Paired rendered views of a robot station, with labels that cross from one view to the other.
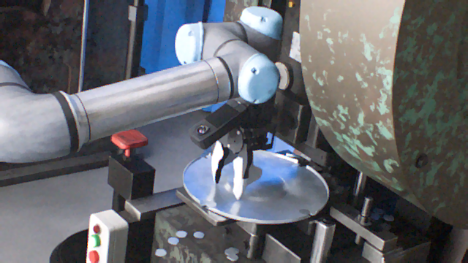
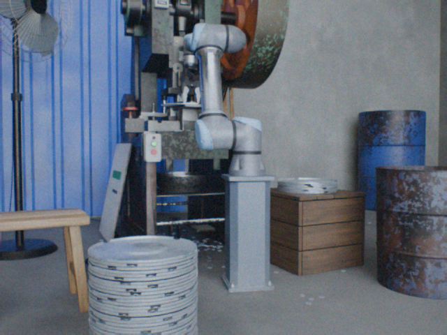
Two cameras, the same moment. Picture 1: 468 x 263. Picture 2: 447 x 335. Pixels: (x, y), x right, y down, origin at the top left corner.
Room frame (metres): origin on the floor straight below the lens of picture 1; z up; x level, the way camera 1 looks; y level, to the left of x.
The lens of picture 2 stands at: (0.65, 2.10, 0.57)
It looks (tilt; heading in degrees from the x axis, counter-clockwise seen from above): 3 degrees down; 290
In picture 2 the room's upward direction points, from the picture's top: straight up
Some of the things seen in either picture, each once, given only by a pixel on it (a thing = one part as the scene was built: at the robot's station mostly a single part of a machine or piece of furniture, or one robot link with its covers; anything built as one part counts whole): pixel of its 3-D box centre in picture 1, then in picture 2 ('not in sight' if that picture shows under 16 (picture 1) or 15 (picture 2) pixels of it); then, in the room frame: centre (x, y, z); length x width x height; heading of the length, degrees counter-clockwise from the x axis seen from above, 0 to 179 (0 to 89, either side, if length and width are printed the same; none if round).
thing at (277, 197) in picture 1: (256, 183); (187, 105); (1.65, -0.05, 0.79); 0.29 x 0.29 x 0.01
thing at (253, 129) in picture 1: (248, 119); (190, 76); (1.62, -0.02, 0.94); 0.09 x 0.08 x 0.12; 132
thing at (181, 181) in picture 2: not in sight; (181, 182); (1.75, -0.17, 0.36); 0.34 x 0.34 x 0.10
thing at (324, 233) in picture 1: (322, 240); not in sight; (1.53, -0.19, 0.75); 0.03 x 0.03 x 0.10; 42
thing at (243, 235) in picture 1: (241, 218); (190, 118); (1.63, -0.04, 0.72); 0.25 x 0.14 x 0.14; 132
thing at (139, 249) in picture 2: not in sight; (143, 248); (1.26, 1.08, 0.29); 0.29 x 0.29 x 0.01
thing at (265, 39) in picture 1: (257, 40); (191, 46); (1.61, -0.01, 1.10); 0.09 x 0.08 x 0.11; 124
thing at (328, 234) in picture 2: not in sight; (306, 225); (1.00, -0.04, 0.18); 0.40 x 0.38 x 0.35; 136
